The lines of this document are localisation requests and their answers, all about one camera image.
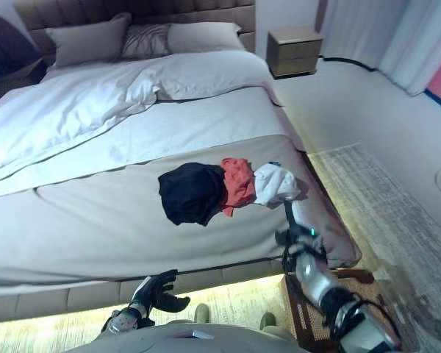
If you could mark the wooden nightstand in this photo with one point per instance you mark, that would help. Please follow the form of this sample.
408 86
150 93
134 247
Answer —
294 51

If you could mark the white sheer curtain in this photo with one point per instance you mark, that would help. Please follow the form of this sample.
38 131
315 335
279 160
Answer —
386 33

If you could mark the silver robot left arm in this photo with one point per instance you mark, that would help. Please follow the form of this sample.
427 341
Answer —
126 320

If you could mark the red garment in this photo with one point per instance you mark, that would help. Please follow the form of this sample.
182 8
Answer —
239 184

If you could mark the white plain pillow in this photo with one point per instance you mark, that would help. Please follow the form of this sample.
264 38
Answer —
202 35

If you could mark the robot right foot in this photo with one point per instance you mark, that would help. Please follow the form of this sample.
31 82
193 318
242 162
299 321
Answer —
268 320

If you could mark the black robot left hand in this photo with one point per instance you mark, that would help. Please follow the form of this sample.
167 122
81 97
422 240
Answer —
161 290

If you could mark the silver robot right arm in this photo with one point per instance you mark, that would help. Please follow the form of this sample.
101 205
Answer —
334 301

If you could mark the white duvet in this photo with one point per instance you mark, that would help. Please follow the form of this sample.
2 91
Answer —
114 88

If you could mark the grey patterned rug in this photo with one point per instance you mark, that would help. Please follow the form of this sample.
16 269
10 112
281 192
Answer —
386 220

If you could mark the black garment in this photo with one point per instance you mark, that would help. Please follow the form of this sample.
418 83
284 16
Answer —
191 195

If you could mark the white garment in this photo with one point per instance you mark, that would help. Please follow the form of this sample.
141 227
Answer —
273 184

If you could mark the striped beige pillow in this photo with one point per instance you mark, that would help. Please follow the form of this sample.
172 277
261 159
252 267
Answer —
145 40

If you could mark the brown tufted headboard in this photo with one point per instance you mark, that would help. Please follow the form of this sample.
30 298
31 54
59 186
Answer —
206 11

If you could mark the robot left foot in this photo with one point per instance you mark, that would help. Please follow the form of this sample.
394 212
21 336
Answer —
201 313

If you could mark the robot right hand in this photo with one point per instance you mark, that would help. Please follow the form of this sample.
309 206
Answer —
297 235

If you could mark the beige bed runner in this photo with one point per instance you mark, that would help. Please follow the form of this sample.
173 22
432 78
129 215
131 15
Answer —
106 228

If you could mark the beige plain pillow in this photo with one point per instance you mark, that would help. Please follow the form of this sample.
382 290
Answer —
84 40

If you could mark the large upholstered bed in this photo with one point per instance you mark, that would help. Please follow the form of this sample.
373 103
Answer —
132 147

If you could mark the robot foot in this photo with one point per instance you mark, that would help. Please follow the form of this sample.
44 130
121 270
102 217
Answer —
201 313
268 320

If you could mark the brown wicker basket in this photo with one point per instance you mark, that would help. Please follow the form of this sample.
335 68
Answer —
305 316

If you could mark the grey robot torso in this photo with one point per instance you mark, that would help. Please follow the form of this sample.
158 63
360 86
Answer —
183 340

